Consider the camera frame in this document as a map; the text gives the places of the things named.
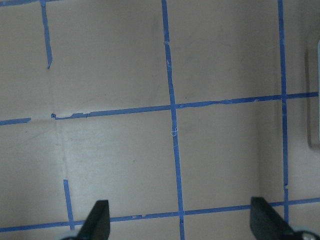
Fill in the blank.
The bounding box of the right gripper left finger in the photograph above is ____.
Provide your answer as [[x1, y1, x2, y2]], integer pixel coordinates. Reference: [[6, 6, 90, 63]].
[[75, 200, 111, 240]]

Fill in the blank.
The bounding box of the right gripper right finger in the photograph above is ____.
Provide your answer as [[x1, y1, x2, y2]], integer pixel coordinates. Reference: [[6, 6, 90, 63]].
[[250, 197, 298, 240]]

